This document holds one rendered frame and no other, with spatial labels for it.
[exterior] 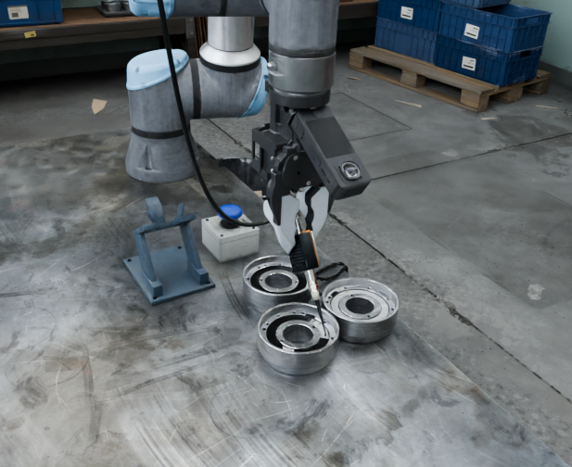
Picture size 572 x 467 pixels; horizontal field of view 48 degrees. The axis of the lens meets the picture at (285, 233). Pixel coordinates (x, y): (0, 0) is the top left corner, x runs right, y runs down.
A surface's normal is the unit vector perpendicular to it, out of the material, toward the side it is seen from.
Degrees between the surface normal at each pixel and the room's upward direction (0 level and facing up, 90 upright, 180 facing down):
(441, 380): 0
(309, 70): 90
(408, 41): 90
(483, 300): 0
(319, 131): 32
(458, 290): 0
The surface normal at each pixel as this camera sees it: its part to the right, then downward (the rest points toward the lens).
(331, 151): 0.31, -0.50
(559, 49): -0.87, 0.22
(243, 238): 0.50, 0.45
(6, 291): 0.04, -0.86
